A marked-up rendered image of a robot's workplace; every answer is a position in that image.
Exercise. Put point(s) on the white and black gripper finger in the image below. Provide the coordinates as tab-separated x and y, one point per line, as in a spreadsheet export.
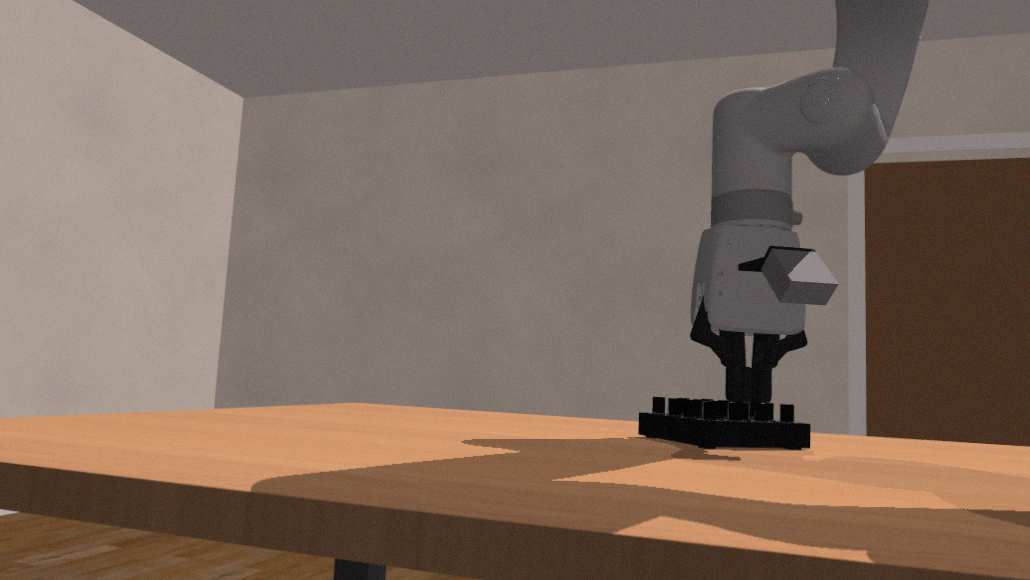
731	353
768	349

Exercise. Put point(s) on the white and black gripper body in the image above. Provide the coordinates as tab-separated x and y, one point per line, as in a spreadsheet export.
743	301

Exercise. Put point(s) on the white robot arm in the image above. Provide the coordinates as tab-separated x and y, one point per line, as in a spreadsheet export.
840	119

